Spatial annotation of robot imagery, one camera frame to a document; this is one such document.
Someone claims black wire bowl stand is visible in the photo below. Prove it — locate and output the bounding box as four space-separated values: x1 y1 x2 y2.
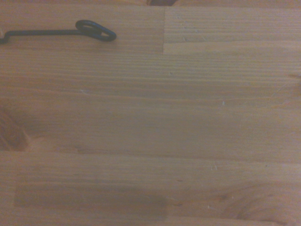
0 19 117 45

